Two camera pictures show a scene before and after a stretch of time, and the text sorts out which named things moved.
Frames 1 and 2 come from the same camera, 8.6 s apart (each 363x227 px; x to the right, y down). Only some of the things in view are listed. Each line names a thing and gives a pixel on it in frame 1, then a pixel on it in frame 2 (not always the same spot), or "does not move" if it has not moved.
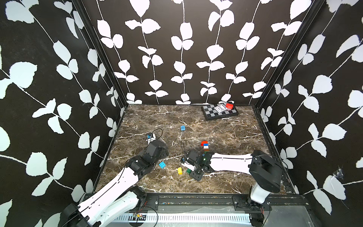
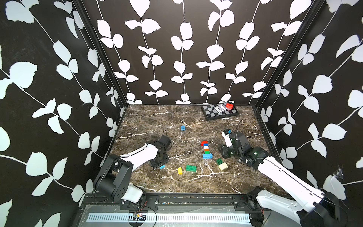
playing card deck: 220,108 does not move
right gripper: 194,176 → 223,151
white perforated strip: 203,217 does not move
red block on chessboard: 229,106 does not move
